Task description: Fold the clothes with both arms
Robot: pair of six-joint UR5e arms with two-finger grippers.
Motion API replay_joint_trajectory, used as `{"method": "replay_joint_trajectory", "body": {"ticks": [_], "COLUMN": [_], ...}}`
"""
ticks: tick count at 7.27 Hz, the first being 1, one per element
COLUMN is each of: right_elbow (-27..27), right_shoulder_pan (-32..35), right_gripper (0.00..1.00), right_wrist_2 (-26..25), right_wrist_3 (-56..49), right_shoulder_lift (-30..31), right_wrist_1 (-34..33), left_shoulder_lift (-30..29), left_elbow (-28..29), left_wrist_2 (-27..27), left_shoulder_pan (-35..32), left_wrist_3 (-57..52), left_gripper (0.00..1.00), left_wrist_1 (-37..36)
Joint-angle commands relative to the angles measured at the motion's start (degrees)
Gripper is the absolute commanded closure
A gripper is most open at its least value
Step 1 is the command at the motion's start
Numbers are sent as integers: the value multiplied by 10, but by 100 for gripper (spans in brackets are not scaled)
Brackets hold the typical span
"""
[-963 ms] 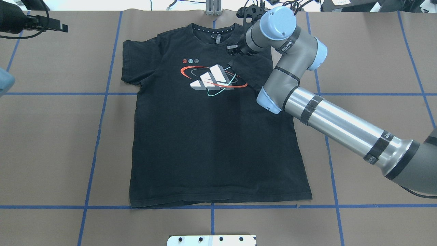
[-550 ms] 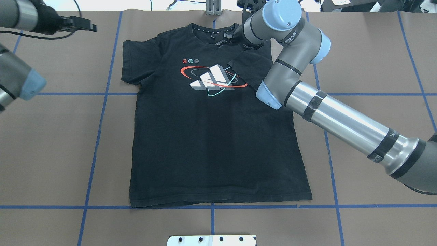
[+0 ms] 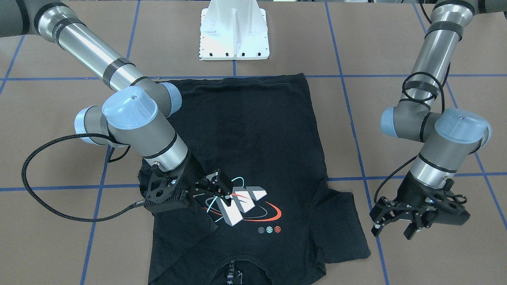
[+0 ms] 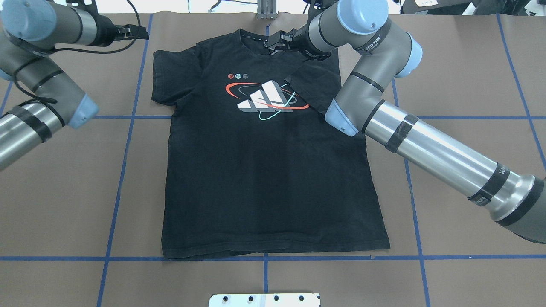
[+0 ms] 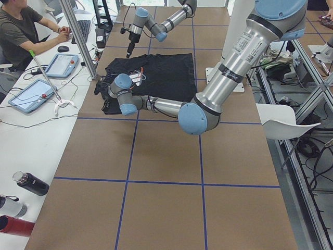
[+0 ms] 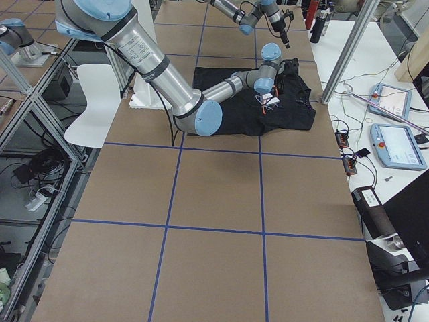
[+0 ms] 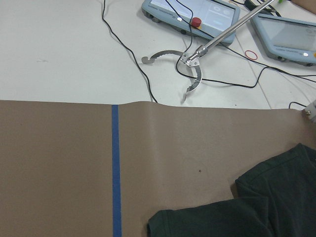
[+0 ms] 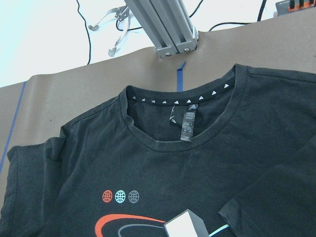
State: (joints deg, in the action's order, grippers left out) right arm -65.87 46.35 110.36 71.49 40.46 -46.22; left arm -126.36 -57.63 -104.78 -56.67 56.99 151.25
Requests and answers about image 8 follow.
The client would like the black graphic t-shirt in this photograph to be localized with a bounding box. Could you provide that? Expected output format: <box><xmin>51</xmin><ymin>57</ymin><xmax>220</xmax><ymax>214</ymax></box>
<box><xmin>0</xmin><ymin>64</ymin><xmax>316</xmax><ymax>237</ymax></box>

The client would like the metal reacher grabber tool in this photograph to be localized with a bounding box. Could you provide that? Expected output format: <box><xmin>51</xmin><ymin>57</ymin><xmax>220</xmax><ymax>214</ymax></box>
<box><xmin>87</xmin><ymin>5</ymin><xmax>133</xmax><ymax>58</ymax></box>

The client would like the aluminium frame post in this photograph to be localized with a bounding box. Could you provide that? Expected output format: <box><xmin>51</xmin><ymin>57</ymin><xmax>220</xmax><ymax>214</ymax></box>
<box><xmin>126</xmin><ymin>0</ymin><xmax>198</xmax><ymax>58</ymax></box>

